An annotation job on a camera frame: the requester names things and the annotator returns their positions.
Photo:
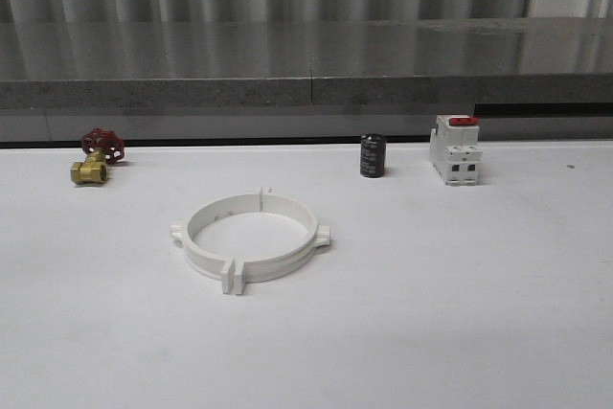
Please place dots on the white half pipe clamp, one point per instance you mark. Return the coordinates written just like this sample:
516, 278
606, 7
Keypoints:
272, 267
204, 261

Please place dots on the black cylindrical capacitor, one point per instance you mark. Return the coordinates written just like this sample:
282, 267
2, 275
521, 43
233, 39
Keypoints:
372, 155

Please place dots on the brass valve red handwheel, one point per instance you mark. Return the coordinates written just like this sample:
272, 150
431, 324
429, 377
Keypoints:
102, 148

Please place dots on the grey stone ledge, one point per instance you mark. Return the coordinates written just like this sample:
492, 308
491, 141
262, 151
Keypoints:
193, 82

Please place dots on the white circuit breaker red switch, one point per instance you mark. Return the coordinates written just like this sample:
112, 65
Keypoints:
454, 150

